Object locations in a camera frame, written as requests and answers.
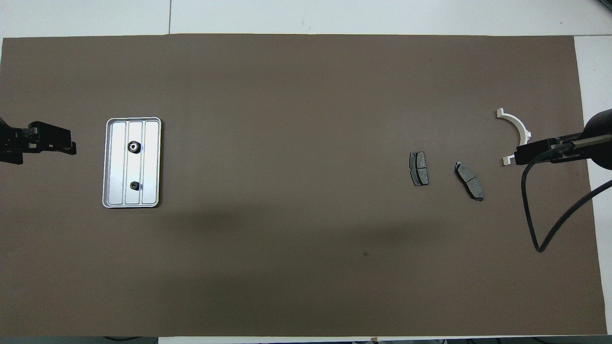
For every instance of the long dark brake pad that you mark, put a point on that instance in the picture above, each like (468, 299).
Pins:
(471, 184)

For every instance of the large black bearing gear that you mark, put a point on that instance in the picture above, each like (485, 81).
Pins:
(134, 146)

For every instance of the white semicircular plastic bracket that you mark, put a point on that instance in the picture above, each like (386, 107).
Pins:
(522, 126)

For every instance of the silver metal tray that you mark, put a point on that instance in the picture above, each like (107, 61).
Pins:
(150, 157)

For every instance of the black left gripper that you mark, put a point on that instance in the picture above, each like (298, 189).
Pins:
(9, 143)

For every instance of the short dark brake pad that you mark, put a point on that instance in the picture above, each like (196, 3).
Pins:
(420, 169)

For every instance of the small black bearing gear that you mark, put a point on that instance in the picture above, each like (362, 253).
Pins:
(135, 186)

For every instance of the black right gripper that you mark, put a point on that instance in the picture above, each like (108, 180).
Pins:
(600, 122)

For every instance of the brown table mat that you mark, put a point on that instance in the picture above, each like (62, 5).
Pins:
(306, 95)

